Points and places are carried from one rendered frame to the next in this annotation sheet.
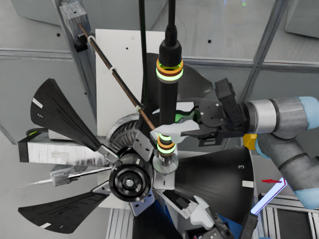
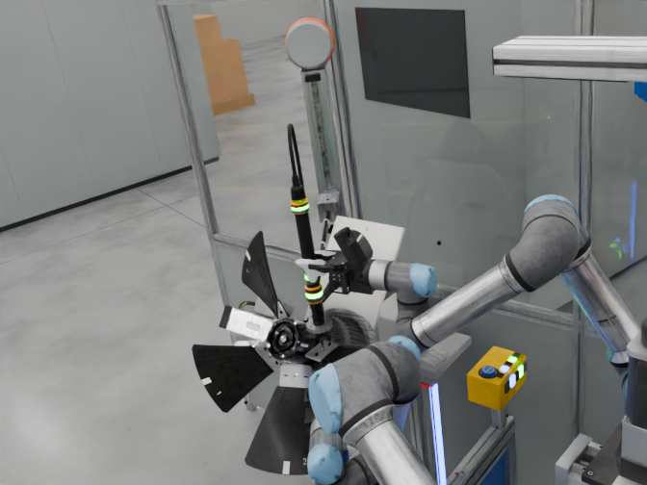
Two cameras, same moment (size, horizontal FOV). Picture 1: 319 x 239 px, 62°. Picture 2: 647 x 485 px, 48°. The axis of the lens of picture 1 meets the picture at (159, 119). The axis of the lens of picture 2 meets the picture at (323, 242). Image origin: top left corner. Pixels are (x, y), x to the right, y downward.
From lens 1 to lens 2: 1.50 m
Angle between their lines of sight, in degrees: 42
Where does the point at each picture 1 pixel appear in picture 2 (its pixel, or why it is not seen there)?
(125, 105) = (339, 298)
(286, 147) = (403, 312)
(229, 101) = (341, 242)
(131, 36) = (366, 227)
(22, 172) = (237, 448)
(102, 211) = not seen: outside the picture
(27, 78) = (289, 291)
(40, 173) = not seen: hidden behind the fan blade
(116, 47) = not seen: hidden behind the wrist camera
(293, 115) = (400, 271)
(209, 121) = (333, 262)
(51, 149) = (247, 319)
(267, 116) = (377, 268)
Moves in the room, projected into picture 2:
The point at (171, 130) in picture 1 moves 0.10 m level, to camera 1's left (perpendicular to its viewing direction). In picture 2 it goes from (303, 262) to (272, 256)
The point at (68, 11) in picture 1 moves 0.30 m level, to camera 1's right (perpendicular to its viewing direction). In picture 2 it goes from (323, 197) to (400, 208)
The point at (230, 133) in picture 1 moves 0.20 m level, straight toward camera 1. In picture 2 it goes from (357, 286) to (285, 314)
